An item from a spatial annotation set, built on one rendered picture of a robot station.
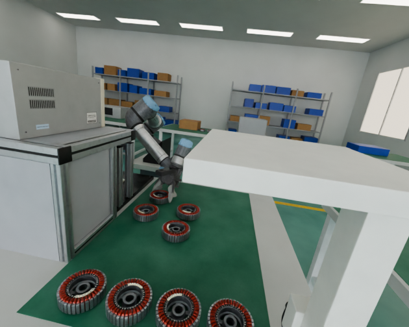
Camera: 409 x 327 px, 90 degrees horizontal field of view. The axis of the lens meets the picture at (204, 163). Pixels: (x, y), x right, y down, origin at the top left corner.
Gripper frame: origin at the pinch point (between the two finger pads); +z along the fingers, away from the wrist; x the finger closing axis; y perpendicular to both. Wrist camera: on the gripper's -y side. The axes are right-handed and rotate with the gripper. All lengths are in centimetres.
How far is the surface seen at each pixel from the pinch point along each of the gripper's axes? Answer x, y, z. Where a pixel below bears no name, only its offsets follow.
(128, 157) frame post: 10.7, -21.0, -13.0
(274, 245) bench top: -60, 7, -2
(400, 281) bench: -102, 17, -8
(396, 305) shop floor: -137, 137, 9
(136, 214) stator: -7.3, -18.7, 8.5
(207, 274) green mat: -47, -20, 13
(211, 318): -56, -34, 17
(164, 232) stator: -24.7, -19.5, 9.0
